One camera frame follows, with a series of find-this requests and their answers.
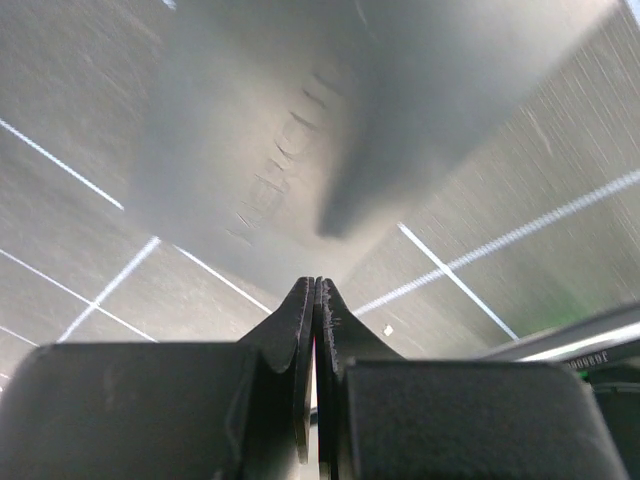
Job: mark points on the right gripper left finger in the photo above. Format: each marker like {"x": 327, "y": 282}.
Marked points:
{"x": 175, "y": 410}

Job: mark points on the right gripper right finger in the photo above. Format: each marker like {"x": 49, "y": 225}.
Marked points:
{"x": 381, "y": 416}

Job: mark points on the black network switch box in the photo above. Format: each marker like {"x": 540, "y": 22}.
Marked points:
{"x": 286, "y": 138}

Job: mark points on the black grid cutting mat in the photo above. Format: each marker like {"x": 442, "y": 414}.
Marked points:
{"x": 537, "y": 229}

